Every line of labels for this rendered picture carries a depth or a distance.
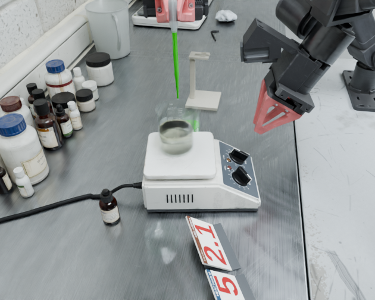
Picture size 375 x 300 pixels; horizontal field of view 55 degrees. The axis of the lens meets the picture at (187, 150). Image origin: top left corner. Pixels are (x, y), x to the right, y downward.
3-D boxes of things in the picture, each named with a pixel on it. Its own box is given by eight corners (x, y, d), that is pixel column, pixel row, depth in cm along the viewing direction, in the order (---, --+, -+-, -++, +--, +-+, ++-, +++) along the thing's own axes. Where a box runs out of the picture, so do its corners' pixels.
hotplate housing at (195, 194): (249, 163, 73) (253, 132, 68) (259, 213, 63) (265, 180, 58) (140, 165, 73) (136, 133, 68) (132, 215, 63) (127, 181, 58)
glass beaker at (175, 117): (158, 161, 61) (153, 119, 56) (159, 138, 66) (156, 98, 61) (199, 159, 61) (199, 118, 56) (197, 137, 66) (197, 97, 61)
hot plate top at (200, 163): (213, 134, 68) (213, 130, 67) (216, 178, 58) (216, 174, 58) (149, 135, 68) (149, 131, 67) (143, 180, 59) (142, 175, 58)
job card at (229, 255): (220, 224, 61) (221, 207, 59) (241, 269, 54) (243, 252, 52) (186, 232, 60) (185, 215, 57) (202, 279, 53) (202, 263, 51)
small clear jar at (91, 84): (90, 103, 92) (86, 88, 90) (81, 98, 94) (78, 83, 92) (102, 97, 94) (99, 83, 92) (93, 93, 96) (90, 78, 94)
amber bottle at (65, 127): (56, 136, 81) (47, 106, 77) (65, 129, 84) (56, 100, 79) (68, 139, 81) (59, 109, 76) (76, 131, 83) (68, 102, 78)
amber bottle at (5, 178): (-1, 197, 67) (-16, 167, 62) (-6, 188, 69) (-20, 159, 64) (15, 190, 68) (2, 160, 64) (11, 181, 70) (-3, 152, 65)
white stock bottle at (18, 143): (6, 188, 69) (-20, 133, 61) (18, 163, 74) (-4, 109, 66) (44, 186, 69) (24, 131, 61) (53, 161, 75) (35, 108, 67)
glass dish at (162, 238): (182, 253, 57) (181, 245, 55) (147, 260, 56) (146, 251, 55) (176, 227, 61) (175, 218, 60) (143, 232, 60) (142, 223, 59)
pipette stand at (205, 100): (221, 94, 95) (223, 47, 87) (216, 111, 89) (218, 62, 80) (191, 91, 96) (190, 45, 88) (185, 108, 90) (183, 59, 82)
